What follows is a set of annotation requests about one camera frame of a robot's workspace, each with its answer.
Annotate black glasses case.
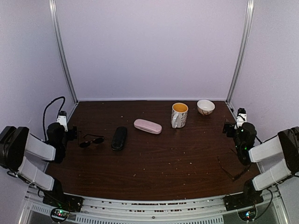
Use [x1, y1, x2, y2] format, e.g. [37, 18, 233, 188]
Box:
[111, 126, 128, 151]

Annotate pink glasses case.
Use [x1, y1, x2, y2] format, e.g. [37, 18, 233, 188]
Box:
[134, 119, 162, 134]

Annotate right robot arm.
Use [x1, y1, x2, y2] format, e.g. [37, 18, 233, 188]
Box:
[222, 121, 299, 206]

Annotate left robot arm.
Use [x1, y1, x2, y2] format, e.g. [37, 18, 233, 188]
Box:
[0, 122, 78, 207]

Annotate white ceramic bowl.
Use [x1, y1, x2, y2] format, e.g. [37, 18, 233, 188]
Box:
[197, 99, 215, 116]

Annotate patterned mug yellow inside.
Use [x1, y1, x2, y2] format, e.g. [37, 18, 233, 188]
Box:
[171, 103, 189, 129]

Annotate thin black frame glasses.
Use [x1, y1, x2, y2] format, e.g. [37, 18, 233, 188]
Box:
[77, 133, 105, 148]

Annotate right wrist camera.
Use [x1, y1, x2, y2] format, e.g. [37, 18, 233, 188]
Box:
[235, 108, 247, 129]

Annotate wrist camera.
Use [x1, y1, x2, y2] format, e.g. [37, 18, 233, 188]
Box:
[57, 111, 68, 132]
[235, 108, 247, 129]

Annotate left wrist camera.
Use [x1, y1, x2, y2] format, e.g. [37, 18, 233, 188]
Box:
[57, 111, 68, 132]

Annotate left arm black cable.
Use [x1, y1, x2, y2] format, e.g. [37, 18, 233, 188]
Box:
[42, 96, 66, 140]

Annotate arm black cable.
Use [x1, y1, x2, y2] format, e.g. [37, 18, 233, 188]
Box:
[42, 96, 66, 140]
[253, 135, 274, 210]

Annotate tortoise frame glasses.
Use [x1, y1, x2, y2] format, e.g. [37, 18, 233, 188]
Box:
[217, 147, 252, 182]

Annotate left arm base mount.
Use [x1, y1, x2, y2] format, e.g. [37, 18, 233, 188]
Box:
[41, 179, 84, 223]

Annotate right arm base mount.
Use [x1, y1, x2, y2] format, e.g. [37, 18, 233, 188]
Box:
[223, 182, 263, 222]

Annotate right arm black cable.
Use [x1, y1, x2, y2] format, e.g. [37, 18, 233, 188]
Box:
[253, 135, 274, 210]

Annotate front aluminium rail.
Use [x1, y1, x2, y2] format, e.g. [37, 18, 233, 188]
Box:
[18, 187, 290, 224]

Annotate right aluminium frame post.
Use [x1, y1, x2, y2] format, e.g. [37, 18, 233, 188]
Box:
[226, 0, 255, 105]

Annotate aluminium frame post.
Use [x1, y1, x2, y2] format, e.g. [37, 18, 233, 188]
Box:
[49, 0, 78, 104]
[226, 0, 255, 105]

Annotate left aluminium frame post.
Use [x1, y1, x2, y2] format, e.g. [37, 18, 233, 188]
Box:
[49, 0, 78, 104]

